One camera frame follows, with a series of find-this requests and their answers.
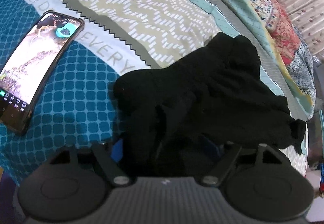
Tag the black pants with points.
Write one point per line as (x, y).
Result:
(202, 92)

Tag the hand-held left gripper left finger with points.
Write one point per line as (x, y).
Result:
(117, 152)

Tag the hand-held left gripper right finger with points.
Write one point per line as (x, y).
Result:
(227, 160)

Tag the grey teal quilted blanket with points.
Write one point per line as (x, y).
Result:
(227, 4)

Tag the smartphone in dark case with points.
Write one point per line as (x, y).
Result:
(33, 67)

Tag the teal beige printed bedspread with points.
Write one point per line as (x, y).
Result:
(76, 102)

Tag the floral patchwork quilt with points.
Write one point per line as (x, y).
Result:
(281, 29)

